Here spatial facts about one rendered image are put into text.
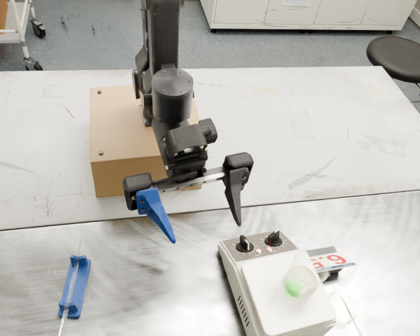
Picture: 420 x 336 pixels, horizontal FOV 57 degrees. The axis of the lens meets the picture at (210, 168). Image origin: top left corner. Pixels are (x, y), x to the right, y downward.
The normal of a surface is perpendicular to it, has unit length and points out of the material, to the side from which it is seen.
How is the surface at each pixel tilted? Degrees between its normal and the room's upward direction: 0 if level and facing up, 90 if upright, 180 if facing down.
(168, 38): 95
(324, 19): 90
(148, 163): 90
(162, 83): 7
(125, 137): 3
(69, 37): 0
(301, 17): 90
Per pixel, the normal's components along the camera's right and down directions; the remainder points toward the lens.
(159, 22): 0.25, 0.81
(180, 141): 0.16, -0.27
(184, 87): 0.09, -0.56
